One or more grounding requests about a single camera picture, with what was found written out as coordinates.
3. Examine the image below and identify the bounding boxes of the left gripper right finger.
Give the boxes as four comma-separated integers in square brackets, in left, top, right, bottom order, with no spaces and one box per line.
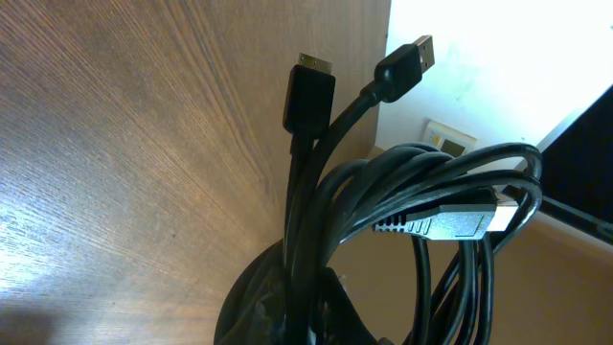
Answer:
[315,267,392,345]

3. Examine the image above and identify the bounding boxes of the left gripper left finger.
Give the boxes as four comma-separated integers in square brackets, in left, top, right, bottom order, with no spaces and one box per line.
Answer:
[214,240,286,344]

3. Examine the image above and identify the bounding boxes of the black USB cable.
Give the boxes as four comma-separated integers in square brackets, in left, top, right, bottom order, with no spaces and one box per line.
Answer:
[286,142,544,345]
[282,34,436,345]

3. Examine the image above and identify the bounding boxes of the black monitor panel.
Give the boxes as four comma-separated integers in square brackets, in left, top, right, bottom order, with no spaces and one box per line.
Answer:
[539,89,612,244]

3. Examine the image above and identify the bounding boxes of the white wall outlet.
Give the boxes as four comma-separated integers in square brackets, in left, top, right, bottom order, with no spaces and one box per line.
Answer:
[422,121,477,157]

